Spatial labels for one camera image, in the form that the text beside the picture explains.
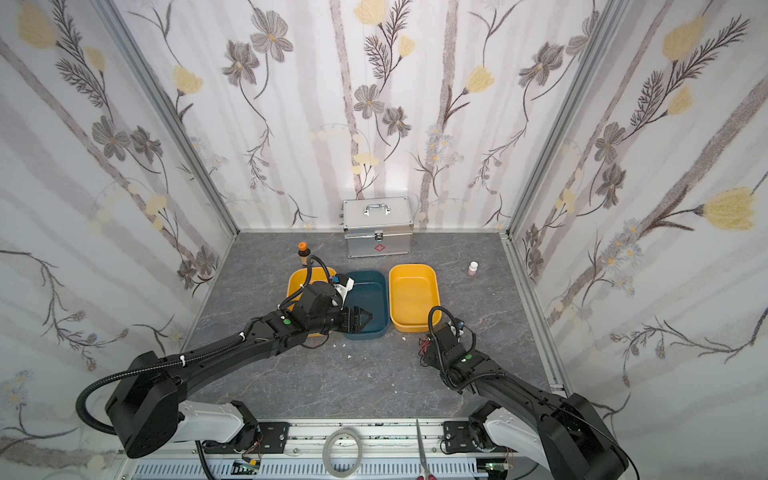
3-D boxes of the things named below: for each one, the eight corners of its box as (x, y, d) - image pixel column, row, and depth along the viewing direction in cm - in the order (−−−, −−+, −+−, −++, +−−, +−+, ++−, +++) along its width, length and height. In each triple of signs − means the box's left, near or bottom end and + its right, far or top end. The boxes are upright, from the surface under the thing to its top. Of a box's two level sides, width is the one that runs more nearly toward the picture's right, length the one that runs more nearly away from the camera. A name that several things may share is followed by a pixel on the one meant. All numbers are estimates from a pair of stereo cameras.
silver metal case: (344, 259, 114) (338, 230, 102) (348, 223, 127) (344, 193, 115) (409, 259, 114) (412, 231, 102) (407, 223, 127) (410, 194, 115)
